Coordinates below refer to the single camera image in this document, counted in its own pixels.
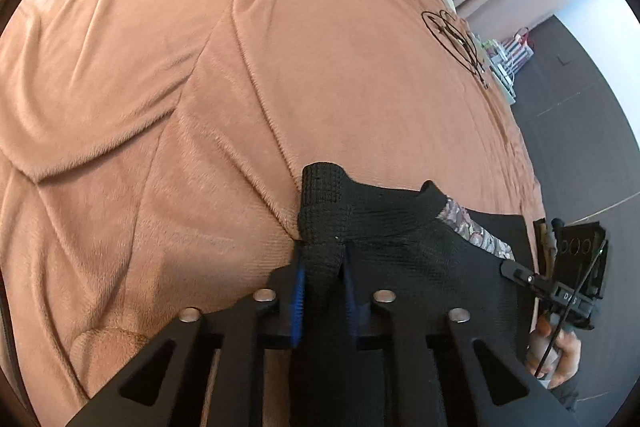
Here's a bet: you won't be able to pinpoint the black t-shirt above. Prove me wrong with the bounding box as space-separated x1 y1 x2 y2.
290 162 534 426

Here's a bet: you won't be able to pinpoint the person right hand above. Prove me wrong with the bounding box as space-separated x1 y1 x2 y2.
525 314 582 390

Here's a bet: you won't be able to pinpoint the white bedside cabinet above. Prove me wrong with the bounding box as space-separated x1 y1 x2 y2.
480 39 516 105

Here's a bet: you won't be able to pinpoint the red white paper bags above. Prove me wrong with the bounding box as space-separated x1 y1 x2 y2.
497 27 534 76

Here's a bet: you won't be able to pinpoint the orange-brown bed blanket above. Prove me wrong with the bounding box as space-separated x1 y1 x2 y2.
1 0 544 426

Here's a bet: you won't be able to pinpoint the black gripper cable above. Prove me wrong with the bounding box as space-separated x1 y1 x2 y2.
534 243 609 381

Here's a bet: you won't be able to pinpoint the black coiled cable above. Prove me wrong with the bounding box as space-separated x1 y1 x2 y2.
420 8 492 89

